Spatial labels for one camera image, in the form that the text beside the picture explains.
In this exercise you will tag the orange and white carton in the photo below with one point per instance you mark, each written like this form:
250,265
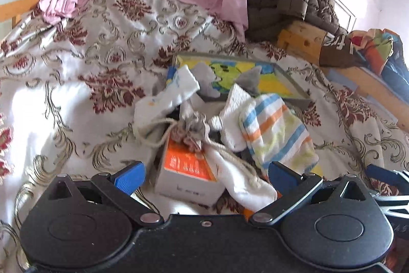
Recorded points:
185,164

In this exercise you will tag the colourful clothes pile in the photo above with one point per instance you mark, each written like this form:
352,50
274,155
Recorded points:
377,49

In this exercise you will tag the striped sock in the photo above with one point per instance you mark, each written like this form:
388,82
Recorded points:
274,132

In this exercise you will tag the brown cardboard box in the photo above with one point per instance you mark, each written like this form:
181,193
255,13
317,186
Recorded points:
335,52

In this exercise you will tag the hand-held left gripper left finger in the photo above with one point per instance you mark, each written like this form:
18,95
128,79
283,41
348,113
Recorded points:
131,173

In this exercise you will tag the white waffle cloth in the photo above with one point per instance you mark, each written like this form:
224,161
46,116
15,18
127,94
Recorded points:
233,119

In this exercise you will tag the white printed sock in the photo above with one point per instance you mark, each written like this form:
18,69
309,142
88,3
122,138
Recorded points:
179,84

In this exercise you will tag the floral satin bedspread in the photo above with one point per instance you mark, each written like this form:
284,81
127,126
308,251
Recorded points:
64,84

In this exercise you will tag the grey sock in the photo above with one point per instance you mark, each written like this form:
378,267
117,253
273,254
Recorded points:
250,78
204,78

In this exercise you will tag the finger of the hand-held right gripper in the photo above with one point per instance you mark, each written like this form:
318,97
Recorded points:
382,172

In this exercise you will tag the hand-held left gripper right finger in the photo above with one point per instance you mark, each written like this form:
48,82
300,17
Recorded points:
281,173

